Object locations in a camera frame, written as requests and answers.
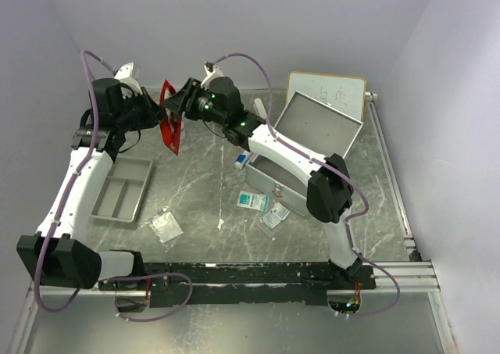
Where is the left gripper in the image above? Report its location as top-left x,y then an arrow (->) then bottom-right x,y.
116,87 -> 169,132

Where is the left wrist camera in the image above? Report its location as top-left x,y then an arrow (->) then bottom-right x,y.
114,63 -> 142,94

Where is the aluminium frame rail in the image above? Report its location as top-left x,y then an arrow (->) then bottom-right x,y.
33,262 -> 439,294

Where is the clear bag of gauze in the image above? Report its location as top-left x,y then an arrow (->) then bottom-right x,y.
144,206 -> 184,246

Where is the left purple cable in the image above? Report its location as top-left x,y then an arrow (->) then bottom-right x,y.
33,49 -> 195,323

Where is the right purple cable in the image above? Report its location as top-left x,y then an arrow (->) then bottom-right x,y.
212,52 -> 402,319

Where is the blue white sachet packet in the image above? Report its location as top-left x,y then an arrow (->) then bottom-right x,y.
262,202 -> 290,229

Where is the white blue tube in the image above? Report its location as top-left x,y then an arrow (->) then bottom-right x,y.
234,152 -> 251,170

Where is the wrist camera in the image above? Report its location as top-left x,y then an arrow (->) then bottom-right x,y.
114,63 -> 142,94
201,62 -> 224,89

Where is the grey metal case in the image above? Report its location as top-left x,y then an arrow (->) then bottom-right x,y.
246,92 -> 363,223

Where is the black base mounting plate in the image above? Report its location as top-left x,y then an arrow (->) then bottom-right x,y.
98,261 -> 376,308

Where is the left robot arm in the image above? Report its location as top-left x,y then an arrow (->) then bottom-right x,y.
16,77 -> 165,291

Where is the red first aid kit pouch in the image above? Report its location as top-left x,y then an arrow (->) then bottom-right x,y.
159,80 -> 182,156

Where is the purple cable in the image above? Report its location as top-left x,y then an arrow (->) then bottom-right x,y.
212,52 -> 402,319
33,49 -> 195,323

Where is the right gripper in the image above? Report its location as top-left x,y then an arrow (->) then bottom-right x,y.
161,78 -> 227,127

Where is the teal white wipes packet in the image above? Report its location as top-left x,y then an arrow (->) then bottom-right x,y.
237,191 -> 270,212

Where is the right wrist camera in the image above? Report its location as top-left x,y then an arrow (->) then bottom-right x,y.
201,62 -> 224,89

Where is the small whiteboard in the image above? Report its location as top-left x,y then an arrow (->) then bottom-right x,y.
285,71 -> 367,121

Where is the grey plastic divided tray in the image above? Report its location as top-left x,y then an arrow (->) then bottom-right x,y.
91,156 -> 153,223

